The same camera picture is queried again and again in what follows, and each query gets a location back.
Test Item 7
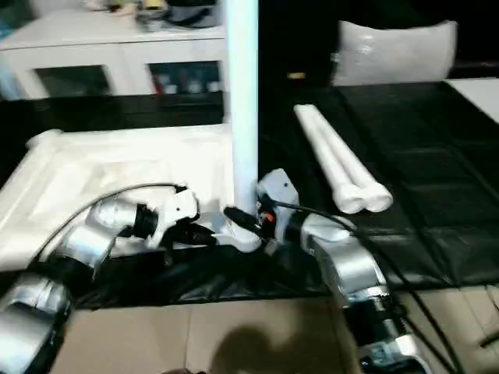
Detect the white plastic table leg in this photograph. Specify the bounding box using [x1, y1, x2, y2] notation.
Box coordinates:
[294, 104, 363, 214]
[225, 0, 261, 219]
[302, 104, 394, 213]

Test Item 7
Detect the white plastic table top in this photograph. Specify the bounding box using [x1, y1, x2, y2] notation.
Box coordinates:
[0, 123, 263, 272]

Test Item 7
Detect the black mat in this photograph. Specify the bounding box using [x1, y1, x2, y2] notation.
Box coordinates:
[0, 79, 499, 311]

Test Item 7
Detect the white cabinet with glass doors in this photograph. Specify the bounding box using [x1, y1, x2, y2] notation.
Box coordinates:
[0, 9, 227, 101]

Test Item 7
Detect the grey cushion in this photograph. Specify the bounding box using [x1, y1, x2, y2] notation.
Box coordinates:
[331, 19, 459, 86]

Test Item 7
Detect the grey bag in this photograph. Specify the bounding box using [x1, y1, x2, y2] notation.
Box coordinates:
[167, 0, 223, 28]

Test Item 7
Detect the white flat panel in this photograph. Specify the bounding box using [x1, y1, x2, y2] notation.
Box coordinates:
[444, 77, 499, 118]

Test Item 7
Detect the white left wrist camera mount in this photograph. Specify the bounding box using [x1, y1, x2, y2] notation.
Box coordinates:
[146, 186, 200, 250]

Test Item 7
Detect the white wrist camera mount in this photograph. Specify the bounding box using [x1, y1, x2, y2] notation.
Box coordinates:
[146, 186, 200, 250]
[257, 168, 301, 238]

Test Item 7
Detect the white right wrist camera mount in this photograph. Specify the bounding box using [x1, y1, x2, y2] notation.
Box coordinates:
[257, 168, 301, 238]

